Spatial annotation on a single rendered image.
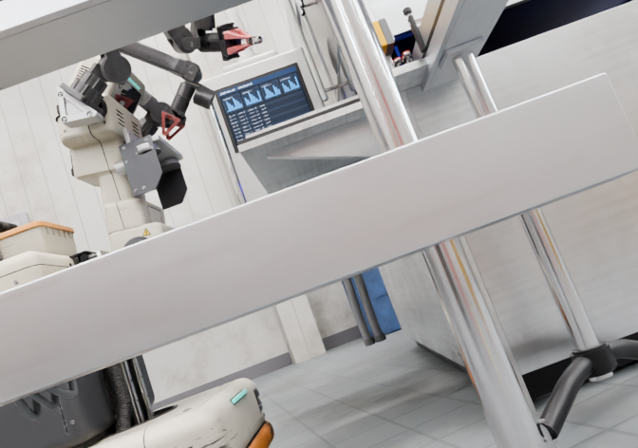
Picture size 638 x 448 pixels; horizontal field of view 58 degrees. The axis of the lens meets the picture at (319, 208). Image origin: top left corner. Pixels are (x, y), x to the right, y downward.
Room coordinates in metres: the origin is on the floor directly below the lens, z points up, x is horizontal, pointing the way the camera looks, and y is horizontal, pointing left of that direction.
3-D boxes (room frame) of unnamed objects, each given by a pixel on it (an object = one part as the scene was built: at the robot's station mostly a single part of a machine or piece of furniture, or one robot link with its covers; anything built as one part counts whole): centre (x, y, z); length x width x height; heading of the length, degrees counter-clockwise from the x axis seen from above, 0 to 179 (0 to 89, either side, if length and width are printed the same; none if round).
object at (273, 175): (1.82, -0.09, 0.87); 0.70 x 0.48 x 0.02; 1
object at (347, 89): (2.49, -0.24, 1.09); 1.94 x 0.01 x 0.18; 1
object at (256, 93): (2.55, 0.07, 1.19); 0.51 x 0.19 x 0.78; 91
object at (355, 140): (1.56, -0.08, 0.80); 0.34 x 0.03 x 0.13; 91
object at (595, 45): (2.50, -0.73, 0.44); 2.06 x 1.00 x 0.88; 1
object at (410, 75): (1.38, -0.33, 0.87); 0.14 x 0.13 x 0.02; 91
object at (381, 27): (1.40, -0.28, 1.00); 0.08 x 0.07 x 0.07; 91
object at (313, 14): (2.18, -0.25, 1.51); 0.47 x 0.01 x 0.59; 1
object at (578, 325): (1.26, -0.43, 0.46); 0.09 x 0.09 x 0.77; 1
